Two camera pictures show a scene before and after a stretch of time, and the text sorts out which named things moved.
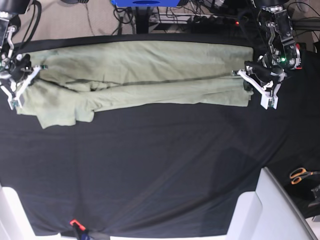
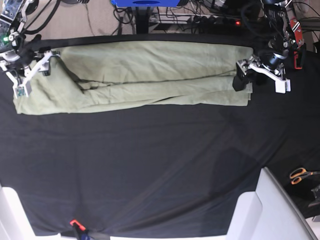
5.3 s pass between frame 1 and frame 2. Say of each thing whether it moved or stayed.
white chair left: stayed
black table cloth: stayed
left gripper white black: moved
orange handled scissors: stayed
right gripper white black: moved
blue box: stayed
